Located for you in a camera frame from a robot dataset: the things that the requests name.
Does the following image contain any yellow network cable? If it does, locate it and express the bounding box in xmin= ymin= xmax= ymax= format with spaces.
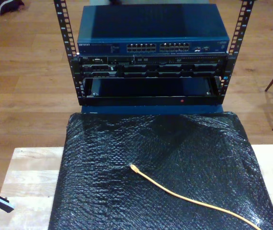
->
xmin=128 ymin=163 xmax=263 ymax=230

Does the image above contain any black bubble wrap mat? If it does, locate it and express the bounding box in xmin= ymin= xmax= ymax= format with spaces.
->
xmin=48 ymin=111 xmax=273 ymax=230

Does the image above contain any dark sneaker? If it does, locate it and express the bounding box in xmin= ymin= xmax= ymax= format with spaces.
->
xmin=0 ymin=0 xmax=25 ymax=15

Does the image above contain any black rack server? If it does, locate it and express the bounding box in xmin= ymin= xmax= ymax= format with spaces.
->
xmin=70 ymin=55 xmax=237 ymax=79

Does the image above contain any blue rack base plate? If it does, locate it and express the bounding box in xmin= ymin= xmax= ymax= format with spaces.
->
xmin=81 ymin=104 xmax=225 ymax=117

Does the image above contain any black perforated rack post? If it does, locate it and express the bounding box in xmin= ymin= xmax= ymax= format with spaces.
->
xmin=53 ymin=0 xmax=84 ymax=106
xmin=219 ymin=0 xmax=256 ymax=105

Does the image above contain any blue network switch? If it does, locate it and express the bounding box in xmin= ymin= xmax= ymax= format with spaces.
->
xmin=76 ymin=3 xmax=230 ymax=57

